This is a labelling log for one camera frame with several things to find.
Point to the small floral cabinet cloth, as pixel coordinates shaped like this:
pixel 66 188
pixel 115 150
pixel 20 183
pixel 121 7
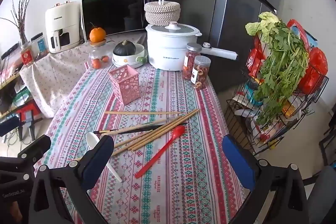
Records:
pixel 55 77

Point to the jar of red dried fruit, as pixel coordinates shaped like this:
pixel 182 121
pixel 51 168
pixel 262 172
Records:
pixel 189 61

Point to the wooden shelf unit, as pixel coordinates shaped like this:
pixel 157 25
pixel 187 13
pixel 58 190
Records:
pixel 10 92

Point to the pink perforated utensil holder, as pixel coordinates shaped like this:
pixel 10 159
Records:
pixel 126 82

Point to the red snack packets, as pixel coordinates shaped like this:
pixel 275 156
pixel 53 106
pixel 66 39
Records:
pixel 256 58

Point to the red plastic bag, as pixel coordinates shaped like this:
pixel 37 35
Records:
pixel 315 69

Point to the black chopstick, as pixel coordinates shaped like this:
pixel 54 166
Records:
pixel 173 125
pixel 105 131

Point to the jar of dried fruit rings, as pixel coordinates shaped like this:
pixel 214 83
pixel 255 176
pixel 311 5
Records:
pixel 200 74

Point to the red plastic spoon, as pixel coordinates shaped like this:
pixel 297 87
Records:
pixel 178 131

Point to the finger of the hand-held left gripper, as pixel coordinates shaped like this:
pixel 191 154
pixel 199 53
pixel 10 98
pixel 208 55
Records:
pixel 9 125
pixel 36 146

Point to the woven basket with lid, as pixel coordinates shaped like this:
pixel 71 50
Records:
pixel 162 12

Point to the black microwave oven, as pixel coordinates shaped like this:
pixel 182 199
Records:
pixel 113 14

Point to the dark green kabocha squash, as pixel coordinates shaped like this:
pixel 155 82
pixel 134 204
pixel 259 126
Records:
pixel 124 48

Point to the glass jar with wooden lid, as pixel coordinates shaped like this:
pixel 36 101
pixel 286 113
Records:
pixel 99 56

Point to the leafy green herbs bunch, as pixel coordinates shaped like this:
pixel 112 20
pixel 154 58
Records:
pixel 283 64

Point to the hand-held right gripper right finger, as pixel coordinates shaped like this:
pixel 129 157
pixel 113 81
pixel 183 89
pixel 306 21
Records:
pixel 239 163

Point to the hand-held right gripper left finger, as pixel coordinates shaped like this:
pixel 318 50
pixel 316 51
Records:
pixel 95 163

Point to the bare twig bunch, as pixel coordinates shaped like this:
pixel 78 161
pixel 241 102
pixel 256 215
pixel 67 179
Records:
pixel 22 16

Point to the clear container with black lid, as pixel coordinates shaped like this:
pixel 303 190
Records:
pixel 39 43

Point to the white plastic spoon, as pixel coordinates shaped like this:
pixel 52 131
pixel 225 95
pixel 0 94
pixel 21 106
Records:
pixel 92 138

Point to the grey refrigerator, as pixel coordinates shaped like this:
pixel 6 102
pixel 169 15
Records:
pixel 236 16

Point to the orange fruit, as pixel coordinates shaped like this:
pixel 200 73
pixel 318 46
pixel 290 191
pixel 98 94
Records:
pixel 97 35

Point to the striped patterned tablecloth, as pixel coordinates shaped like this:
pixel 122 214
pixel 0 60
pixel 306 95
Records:
pixel 183 161

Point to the white air fryer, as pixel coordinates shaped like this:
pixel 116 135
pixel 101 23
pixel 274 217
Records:
pixel 63 24

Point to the napa cabbage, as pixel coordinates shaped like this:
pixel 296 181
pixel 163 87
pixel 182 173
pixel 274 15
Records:
pixel 262 24

